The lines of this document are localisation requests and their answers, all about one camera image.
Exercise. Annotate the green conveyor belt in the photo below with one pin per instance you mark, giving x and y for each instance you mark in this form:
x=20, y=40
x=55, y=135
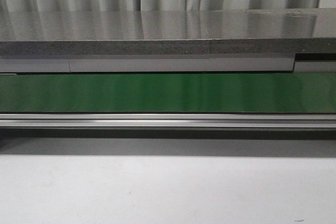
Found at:
x=169, y=92

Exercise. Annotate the grey rear conveyor rail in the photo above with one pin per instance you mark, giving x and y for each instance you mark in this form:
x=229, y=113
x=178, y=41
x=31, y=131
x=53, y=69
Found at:
x=247, y=62

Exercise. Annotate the grey stone counter slab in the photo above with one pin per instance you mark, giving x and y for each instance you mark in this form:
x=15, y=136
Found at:
x=194, y=32

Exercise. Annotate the aluminium front conveyor rail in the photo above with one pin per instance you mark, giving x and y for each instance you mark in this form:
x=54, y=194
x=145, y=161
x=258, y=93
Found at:
x=220, y=121

